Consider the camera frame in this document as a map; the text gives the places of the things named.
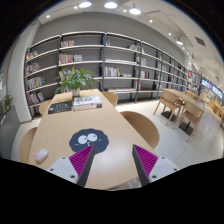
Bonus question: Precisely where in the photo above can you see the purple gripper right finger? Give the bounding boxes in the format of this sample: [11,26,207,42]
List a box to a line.
[132,145,179,186]

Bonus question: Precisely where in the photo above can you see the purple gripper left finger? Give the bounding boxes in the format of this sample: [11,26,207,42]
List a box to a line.
[47,145,95,187]

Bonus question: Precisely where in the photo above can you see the dark cartoon face mouse pad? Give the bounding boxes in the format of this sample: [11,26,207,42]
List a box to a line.
[69,128,109,154]

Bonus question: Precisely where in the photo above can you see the pink white computer mouse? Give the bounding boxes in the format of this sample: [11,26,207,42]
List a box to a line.
[34,149,48,162]

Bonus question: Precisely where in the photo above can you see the wooden chair right near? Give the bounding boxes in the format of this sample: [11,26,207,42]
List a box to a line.
[121,111,160,149]

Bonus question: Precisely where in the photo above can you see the wooden chair left near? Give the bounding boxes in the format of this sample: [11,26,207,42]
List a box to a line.
[19,127,37,163]

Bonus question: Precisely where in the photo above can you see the black book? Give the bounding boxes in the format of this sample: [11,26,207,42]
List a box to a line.
[48,101,72,114]

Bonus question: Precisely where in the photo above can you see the white stacked books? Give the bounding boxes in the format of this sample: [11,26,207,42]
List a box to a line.
[73,95,102,111]

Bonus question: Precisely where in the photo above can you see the wooden chair left far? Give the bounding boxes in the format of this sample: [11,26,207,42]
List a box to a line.
[39,100,50,115]

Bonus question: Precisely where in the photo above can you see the wooden chair front of table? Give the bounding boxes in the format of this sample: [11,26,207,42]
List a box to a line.
[158,89,182,124]

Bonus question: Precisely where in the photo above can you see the wooden chair right far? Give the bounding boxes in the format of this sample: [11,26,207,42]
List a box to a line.
[101,91,118,106]

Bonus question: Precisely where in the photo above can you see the green potted plant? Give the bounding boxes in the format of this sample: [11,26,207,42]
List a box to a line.
[54,67,95,96]

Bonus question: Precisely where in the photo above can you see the small plant at left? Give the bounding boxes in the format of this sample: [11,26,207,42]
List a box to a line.
[3,95,13,113]

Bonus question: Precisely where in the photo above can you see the large grey bookshelf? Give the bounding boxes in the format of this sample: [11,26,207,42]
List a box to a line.
[24,31,188,116]

